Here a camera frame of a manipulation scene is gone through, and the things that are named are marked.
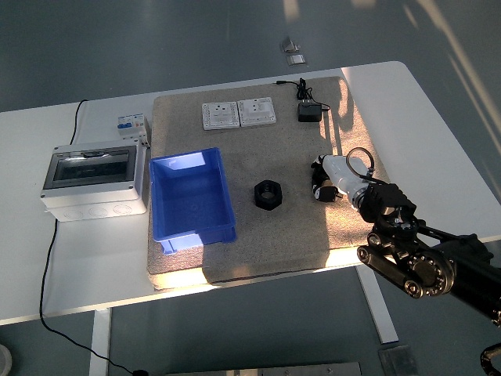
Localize grey-brown felt mat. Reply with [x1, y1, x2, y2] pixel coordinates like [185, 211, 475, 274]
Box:
[146, 75, 393, 293]

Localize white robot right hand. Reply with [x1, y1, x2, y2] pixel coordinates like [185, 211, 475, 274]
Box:
[310, 154, 369, 203]

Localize grey metal foot plate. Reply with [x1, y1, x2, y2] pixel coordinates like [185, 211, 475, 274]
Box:
[377, 344, 420, 376]

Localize large black hex nut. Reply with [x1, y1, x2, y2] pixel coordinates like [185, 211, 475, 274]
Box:
[254, 183, 285, 212]

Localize white table leg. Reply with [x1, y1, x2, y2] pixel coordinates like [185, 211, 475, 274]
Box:
[355, 264, 399, 345]
[88, 308, 114, 376]

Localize black corrugated cable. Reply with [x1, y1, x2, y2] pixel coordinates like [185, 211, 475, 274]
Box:
[480, 343, 501, 376]

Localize white wall socket panel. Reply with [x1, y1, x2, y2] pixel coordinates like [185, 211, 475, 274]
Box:
[237, 96, 277, 128]
[201, 100, 240, 131]

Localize grey round disc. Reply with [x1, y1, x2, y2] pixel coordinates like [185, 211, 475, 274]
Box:
[0, 343, 13, 376]

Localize black power adapter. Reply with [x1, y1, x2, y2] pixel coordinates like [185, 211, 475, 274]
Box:
[297, 99, 324, 123]

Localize blue plastic bin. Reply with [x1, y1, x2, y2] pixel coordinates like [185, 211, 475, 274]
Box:
[148, 146, 238, 255]

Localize long black cable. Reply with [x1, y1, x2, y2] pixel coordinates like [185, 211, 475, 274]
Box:
[38, 99, 148, 376]

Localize long grey metal plate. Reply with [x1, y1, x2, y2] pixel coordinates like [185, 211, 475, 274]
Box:
[164, 360, 363, 376]

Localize white circuit breaker blue switches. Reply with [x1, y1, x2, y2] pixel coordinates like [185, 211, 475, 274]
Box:
[116, 113, 152, 149]

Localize grey-white distribution box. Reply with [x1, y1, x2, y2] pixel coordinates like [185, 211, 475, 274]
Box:
[40, 140, 149, 223]

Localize thin black adapter cord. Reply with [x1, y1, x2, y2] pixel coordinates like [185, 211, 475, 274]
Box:
[276, 77, 332, 114]

